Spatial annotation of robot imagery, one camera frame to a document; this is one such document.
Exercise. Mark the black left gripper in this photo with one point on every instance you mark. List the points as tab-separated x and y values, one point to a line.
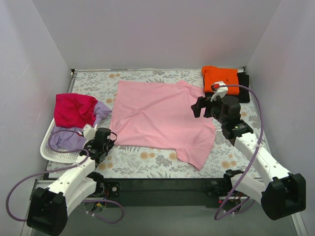
89	149

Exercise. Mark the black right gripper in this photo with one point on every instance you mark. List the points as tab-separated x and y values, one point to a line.
206	109

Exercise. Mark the pink t shirt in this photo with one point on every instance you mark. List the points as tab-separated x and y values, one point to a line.
159	115

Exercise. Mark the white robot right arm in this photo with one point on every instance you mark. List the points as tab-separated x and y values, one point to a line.
280	193

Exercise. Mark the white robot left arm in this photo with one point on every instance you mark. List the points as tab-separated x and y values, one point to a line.
50	207

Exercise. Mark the white plastic basket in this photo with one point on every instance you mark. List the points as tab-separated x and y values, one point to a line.
56	155

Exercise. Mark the orange folded t shirt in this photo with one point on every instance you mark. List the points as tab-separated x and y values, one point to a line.
212	74

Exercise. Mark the lavender t shirt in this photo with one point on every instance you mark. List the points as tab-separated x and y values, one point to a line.
69	138

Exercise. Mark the black folded t shirt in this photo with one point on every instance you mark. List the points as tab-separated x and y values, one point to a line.
241	93

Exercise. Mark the red t shirt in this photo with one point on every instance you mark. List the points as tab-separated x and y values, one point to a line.
74	110

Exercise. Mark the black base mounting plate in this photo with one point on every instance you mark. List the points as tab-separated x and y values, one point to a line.
166	192

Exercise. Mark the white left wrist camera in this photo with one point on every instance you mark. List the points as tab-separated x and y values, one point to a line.
88	132

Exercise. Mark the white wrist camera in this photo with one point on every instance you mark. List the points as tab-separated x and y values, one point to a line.
219	89
88	132

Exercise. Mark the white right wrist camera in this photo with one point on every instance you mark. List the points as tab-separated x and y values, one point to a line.
219	89

